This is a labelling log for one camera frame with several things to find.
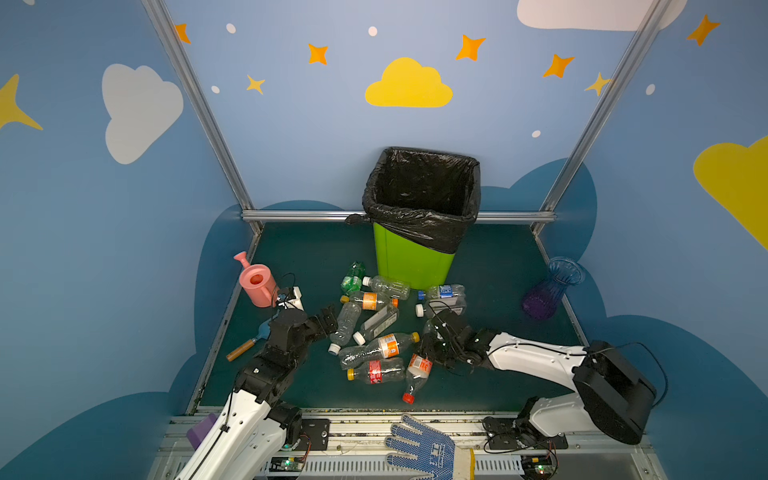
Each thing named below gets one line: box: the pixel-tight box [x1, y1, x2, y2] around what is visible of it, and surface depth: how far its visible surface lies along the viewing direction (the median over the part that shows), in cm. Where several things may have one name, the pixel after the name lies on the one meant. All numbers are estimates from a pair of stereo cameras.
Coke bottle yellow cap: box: [346, 358, 405, 385], surface depth 82 cm
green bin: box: [373, 222, 455, 291], surface depth 91 cm
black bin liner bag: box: [345, 146, 481, 254], surface depth 90 cm
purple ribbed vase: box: [522, 256, 585, 320], surface depth 87 cm
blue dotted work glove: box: [384, 413, 475, 480], surface depth 73 cm
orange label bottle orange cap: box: [351, 292, 400, 311], surface depth 97 cm
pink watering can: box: [233, 251, 280, 308], surface depth 94 cm
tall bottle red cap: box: [402, 354, 433, 405], surface depth 82 cm
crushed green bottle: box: [340, 261, 366, 295], surface depth 103 cm
